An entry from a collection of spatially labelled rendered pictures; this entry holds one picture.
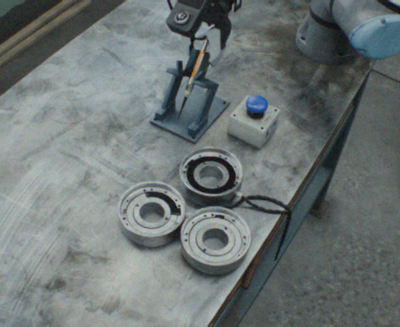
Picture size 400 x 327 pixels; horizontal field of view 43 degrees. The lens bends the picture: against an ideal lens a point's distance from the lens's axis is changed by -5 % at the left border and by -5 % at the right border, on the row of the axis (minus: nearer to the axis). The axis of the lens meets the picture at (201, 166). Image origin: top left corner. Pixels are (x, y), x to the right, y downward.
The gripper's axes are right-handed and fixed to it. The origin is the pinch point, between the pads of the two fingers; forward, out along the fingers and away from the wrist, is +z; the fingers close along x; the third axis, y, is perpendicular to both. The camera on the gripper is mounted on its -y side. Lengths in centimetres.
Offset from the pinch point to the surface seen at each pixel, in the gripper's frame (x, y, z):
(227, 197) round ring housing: -16.6, -17.9, 8.9
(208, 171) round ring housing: -10.7, -13.9, 10.5
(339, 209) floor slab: -30, 58, 92
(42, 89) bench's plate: 28.7, -13.3, 11.8
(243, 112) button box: -10.1, -0.8, 7.3
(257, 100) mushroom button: -11.9, 0.6, 4.3
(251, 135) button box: -13.2, -3.2, 9.3
